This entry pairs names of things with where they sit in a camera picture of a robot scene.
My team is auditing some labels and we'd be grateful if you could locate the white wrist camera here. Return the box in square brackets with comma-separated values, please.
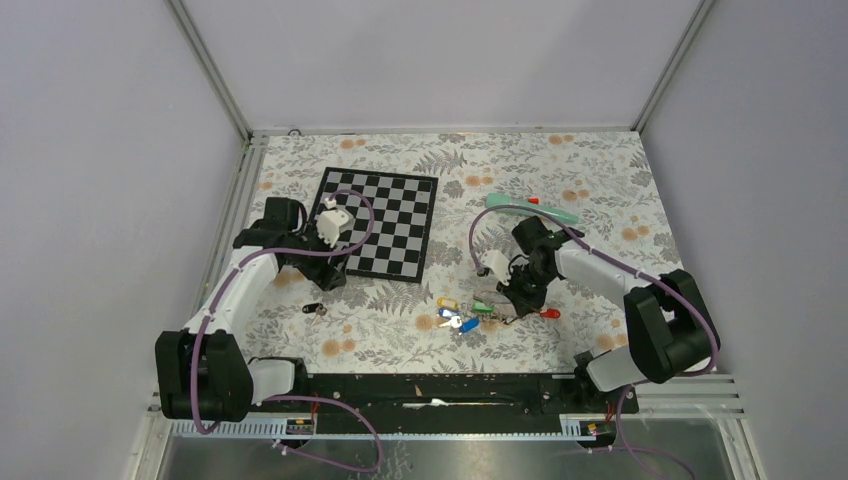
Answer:
[477, 250, 511, 285]
[315, 199, 353, 248]

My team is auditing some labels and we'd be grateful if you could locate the floral patterned table mat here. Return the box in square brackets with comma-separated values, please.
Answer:
[242, 132, 681, 373]

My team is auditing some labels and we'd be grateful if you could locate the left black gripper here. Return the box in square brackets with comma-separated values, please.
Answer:
[286, 219, 351, 289]

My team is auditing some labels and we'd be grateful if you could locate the key with black tag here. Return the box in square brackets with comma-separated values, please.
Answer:
[301, 302, 327, 316]

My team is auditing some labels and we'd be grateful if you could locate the mint green flashlight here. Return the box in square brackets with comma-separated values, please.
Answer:
[484, 193, 580, 226]

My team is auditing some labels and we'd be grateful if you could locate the key with red tag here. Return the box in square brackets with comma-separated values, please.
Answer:
[531, 308, 561, 320]

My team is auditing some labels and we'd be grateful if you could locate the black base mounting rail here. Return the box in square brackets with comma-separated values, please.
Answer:
[247, 373, 639, 436]

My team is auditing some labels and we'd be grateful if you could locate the black white chessboard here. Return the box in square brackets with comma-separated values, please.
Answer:
[311, 167, 438, 283]

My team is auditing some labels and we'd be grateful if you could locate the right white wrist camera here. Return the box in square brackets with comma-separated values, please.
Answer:
[477, 250, 511, 285]

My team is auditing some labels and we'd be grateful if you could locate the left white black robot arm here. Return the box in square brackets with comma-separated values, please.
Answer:
[155, 197, 353, 429]

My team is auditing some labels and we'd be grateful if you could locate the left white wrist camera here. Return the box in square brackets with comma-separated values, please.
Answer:
[315, 199, 353, 248]

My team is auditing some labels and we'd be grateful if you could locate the keyring with coloured key tags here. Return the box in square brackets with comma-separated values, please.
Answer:
[434, 284, 534, 335]

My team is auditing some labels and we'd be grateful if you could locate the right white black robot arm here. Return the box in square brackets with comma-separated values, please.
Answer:
[479, 217, 720, 412]

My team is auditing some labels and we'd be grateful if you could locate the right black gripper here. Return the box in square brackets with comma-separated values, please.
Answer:
[497, 262, 556, 318]

